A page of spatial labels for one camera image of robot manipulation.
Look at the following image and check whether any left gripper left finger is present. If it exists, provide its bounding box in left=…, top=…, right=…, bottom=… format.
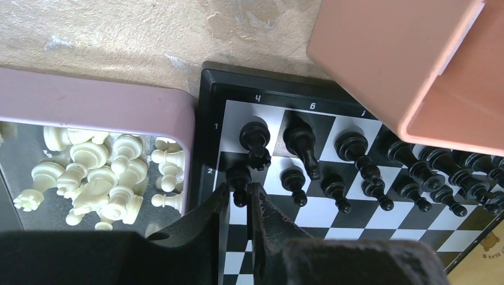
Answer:
left=1, top=183, right=229, bottom=284

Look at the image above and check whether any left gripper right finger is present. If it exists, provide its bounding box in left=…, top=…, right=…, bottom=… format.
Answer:
left=247, top=182, right=449, bottom=284

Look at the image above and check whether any black chess piece eleventh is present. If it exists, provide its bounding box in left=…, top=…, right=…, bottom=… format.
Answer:
left=281, top=168, right=308, bottom=207

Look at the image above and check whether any black chess piece fifteenth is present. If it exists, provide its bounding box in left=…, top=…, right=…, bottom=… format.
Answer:
left=226, top=166, right=251, bottom=208

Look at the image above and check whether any black chess piece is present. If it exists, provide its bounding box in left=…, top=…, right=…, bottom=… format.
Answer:
left=419, top=146, right=495, bottom=204
left=361, top=179, right=394, bottom=211
left=429, top=185, right=468, bottom=217
left=320, top=173, right=352, bottom=214
left=383, top=135, right=445, bottom=192
left=457, top=152, right=503, bottom=188
left=392, top=176, right=432, bottom=213
left=483, top=191, right=503, bottom=216

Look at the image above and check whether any black chess piece fourteenth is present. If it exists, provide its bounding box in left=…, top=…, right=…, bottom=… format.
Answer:
left=283, top=122, right=321, bottom=181

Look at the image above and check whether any black chess piece twelfth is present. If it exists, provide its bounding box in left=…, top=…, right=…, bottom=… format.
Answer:
left=239, top=122, right=271, bottom=171

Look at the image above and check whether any black chess piece thirteenth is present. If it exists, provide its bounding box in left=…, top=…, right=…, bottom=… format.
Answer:
left=335, top=131, right=385, bottom=186

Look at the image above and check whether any black white chess board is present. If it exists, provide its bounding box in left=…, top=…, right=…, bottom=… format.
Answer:
left=191, top=66, right=503, bottom=284

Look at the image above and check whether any pile of white chess pieces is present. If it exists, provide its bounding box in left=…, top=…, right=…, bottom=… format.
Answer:
left=12, top=126, right=187, bottom=231

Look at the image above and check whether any silver metal tin tray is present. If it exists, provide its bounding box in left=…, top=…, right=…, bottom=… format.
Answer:
left=1, top=68, right=195, bottom=235

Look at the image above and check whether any peach plastic desk organizer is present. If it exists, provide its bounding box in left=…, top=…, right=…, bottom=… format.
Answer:
left=307, top=1, right=503, bottom=156

